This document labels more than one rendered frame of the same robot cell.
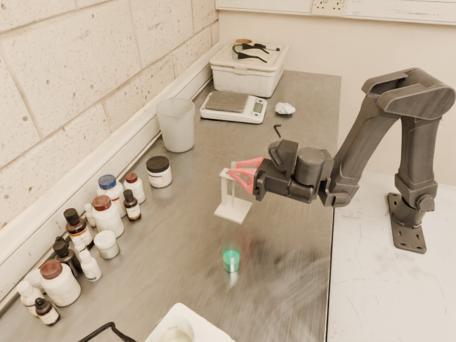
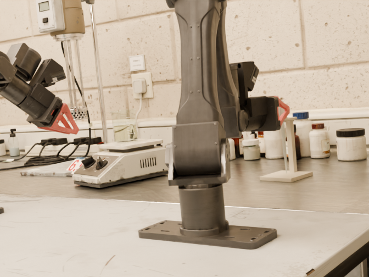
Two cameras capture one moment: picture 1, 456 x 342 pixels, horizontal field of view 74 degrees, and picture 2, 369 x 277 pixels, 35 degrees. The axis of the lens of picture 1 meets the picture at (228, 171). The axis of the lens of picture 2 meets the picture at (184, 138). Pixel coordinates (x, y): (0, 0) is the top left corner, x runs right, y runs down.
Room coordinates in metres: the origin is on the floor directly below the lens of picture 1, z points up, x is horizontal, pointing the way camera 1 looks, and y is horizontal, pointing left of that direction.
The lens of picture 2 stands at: (0.80, -1.25, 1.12)
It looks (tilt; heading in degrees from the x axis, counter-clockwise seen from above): 5 degrees down; 109
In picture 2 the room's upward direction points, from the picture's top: 5 degrees counter-clockwise
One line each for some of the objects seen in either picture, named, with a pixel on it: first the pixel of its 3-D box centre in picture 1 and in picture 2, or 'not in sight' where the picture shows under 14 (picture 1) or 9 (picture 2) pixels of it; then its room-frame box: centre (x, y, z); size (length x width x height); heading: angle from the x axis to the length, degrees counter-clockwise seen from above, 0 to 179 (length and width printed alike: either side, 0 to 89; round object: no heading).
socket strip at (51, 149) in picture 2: not in sight; (65, 149); (-0.32, 0.63, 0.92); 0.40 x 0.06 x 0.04; 162
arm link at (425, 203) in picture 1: (417, 193); (196, 163); (0.54, -0.46, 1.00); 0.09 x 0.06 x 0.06; 6
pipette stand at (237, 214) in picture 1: (233, 192); (284, 147); (0.58, -0.02, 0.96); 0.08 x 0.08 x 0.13; 65
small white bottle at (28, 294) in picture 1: (32, 298); not in sight; (0.30, 0.38, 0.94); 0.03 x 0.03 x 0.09
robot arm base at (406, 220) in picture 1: (410, 211); (202, 209); (0.54, -0.47, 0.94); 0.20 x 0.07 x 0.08; 162
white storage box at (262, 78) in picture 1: (251, 66); not in sight; (1.48, -0.11, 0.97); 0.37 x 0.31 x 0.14; 162
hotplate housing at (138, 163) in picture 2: not in sight; (123, 162); (0.18, 0.05, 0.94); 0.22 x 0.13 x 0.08; 57
